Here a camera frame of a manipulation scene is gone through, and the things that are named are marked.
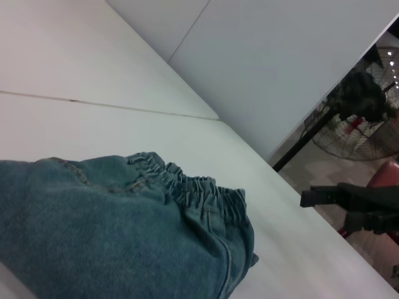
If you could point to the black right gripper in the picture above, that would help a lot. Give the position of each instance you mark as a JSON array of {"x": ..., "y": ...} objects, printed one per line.
[{"x": 374, "y": 202}]

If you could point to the blue denim shorts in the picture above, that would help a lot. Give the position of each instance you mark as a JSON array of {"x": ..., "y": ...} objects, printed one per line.
[{"x": 109, "y": 233}]

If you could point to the red chair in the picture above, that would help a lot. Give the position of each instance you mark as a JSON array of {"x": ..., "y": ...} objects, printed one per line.
[{"x": 389, "y": 174}]

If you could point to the black standing floor fan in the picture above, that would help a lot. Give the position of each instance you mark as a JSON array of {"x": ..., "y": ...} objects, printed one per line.
[{"x": 364, "y": 99}]

